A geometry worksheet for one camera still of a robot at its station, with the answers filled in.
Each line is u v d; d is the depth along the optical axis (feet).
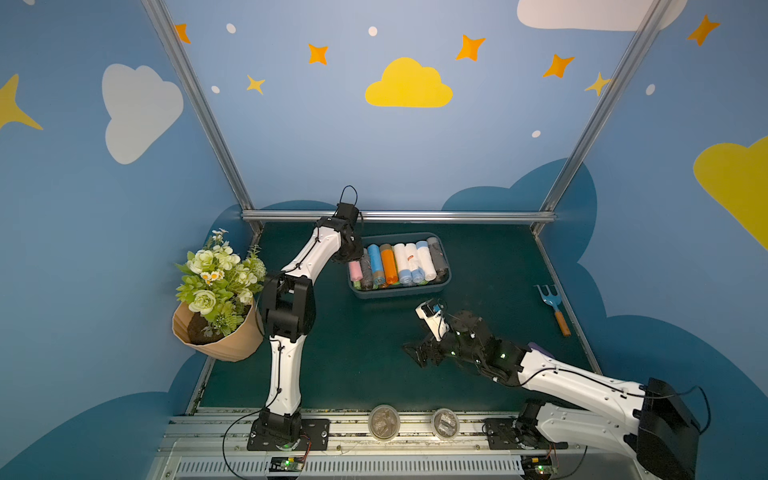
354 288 3.21
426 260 3.34
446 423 2.35
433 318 2.22
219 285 2.35
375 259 3.32
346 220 2.62
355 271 3.14
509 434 2.45
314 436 2.44
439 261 3.33
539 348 2.94
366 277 3.19
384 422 2.35
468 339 1.91
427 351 2.22
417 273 3.22
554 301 3.23
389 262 3.34
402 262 3.32
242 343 2.33
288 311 1.90
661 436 1.30
